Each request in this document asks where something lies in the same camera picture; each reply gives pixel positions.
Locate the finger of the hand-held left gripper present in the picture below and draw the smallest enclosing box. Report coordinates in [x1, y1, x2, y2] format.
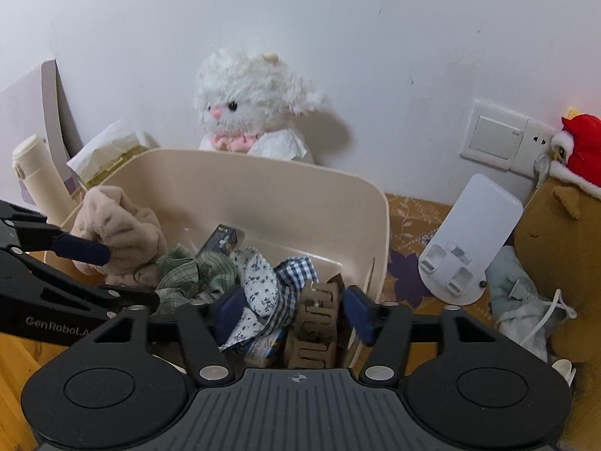
[0, 200, 112, 267]
[0, 244, 161, 315]

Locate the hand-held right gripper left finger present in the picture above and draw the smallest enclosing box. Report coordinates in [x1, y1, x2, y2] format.
[96, 284, 247, 386]

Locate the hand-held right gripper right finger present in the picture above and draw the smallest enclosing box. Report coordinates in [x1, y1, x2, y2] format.
[343, 286, 503, 386]

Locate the blue floral checked cloth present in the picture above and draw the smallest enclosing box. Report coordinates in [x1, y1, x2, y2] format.
[218, 247, 320, 353]

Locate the beige hair claw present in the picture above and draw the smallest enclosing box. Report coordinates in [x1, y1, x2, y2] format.
[285, 279, 346, 369]

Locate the beige fluffy cloth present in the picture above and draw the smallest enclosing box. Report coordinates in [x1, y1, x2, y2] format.
[70, 185, 168, 287]

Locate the green plaid scrunchie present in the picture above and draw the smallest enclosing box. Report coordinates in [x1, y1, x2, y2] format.
[155, 244, 242, 313]

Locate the blue white small box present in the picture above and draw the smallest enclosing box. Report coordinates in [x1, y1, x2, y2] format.
[244, 326, 289, 368]

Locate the dark long box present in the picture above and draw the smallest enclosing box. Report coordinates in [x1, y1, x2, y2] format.
[195, 224, 245, 259]

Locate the beige plastic storage bin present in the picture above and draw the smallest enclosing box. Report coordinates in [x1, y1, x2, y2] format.
[44, 148, 390, 369]

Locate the cream thermos bottle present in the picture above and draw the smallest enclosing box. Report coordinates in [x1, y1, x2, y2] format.
[12, 134, 73, 226]

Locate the gold tissue box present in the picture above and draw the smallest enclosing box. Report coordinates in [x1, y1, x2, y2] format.
[66, 120, 153, 189]

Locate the white phone stand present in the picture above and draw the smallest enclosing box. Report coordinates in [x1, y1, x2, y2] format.
[418, 174, 524, 305]

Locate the light blue striped cloth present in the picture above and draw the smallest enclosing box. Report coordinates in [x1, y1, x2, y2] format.
[485, 244, 571, 362]

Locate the lavender board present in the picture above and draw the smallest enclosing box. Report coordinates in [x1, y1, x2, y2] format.
[0, 59, 85, 207]

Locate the white sheep plush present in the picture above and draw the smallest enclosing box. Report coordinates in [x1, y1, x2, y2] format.
[194, 46, 332, 164]

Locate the brown capybara plush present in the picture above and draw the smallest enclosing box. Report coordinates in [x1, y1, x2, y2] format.
[514, 179, 601, 377]

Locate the red plush hat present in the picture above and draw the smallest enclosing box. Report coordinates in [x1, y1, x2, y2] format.
[549, 108, 601, 200]

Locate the white wall switch socket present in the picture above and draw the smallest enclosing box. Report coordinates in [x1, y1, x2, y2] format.
[459, 98, 562, 182]

